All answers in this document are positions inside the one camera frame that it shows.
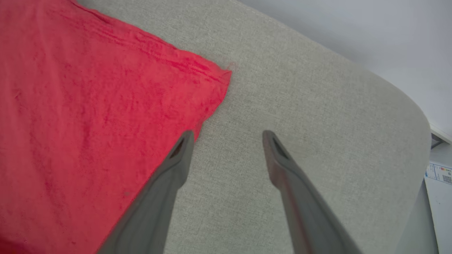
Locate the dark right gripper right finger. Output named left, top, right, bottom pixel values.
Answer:
left=262, top=129, right=363, bottom=254

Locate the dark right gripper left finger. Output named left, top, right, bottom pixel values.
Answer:
left=97, top=129, right=196, bottom=254

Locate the red and white t-shirt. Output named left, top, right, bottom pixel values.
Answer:
left=0, top=0, right=233, bottom=254

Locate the white box with label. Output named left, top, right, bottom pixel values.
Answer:
left=423, top=161, right=452, bottom=254

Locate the printed label sticker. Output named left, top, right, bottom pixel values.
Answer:
left=425, top=162, right=452, bottom=185

